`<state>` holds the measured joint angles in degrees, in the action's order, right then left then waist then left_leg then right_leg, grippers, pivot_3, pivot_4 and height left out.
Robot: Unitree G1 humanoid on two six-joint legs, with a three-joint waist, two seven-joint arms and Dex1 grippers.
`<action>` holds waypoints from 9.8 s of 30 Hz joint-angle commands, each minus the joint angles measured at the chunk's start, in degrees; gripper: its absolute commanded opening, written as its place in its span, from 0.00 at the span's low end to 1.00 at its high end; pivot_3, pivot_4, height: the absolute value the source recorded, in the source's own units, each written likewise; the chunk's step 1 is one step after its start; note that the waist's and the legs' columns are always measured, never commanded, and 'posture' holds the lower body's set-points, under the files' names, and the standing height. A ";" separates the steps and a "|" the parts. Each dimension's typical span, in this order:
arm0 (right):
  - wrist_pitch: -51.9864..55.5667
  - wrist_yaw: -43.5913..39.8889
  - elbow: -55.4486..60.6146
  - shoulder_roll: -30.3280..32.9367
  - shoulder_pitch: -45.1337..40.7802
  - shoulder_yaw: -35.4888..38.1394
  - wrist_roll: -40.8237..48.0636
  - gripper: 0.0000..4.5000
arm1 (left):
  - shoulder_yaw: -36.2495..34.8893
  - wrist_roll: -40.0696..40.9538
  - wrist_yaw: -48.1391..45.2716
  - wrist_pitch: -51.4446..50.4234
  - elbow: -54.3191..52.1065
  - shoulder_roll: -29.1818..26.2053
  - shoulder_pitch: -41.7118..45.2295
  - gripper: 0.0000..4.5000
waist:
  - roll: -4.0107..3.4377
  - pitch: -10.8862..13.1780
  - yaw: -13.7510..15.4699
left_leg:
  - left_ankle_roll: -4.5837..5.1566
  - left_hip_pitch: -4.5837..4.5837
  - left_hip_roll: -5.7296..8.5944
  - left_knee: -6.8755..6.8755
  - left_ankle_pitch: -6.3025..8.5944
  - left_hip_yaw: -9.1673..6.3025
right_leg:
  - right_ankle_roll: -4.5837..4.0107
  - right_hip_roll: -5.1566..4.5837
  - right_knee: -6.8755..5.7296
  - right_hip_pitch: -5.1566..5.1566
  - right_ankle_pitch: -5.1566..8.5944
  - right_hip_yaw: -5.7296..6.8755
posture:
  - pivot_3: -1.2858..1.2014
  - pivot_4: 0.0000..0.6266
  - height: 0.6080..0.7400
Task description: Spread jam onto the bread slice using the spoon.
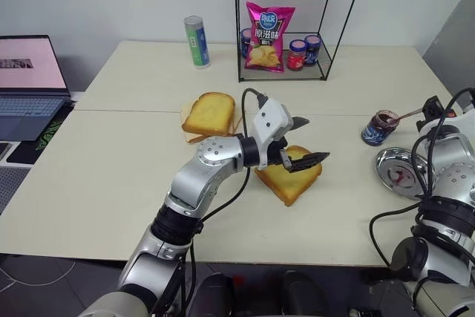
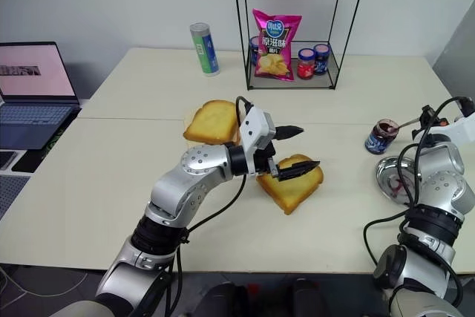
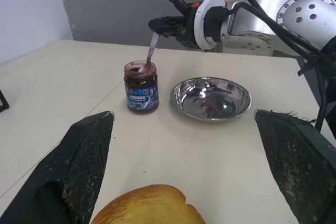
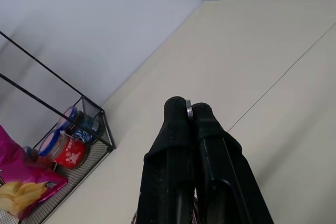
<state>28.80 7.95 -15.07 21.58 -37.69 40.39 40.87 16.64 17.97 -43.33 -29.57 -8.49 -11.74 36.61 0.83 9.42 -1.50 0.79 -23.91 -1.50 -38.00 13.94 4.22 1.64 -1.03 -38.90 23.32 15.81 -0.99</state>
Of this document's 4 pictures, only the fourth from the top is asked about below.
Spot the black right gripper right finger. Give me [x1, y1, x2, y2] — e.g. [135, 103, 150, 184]
[191, 101, 275, 224]

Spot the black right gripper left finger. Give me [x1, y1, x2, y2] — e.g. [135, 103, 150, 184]
[137, 96, 196, 224]

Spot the small silver coin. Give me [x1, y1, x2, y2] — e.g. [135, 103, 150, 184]
[185, 99, 195, 123]

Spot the jar with blue label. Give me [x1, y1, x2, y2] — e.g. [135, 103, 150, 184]
[55, 105, 101, 145]

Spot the jar with red label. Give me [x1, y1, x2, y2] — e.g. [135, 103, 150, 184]
[38, 130, 91, 169]

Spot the small jar with blue lid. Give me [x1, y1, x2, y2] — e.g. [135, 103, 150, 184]
[23, 145, 59, 173]

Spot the pink potato chips bag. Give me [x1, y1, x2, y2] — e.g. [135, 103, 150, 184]
[0, 125, 68, 221]

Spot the black wire mesh rack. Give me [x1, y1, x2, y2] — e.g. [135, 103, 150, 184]
[0, 31, 116, 224]

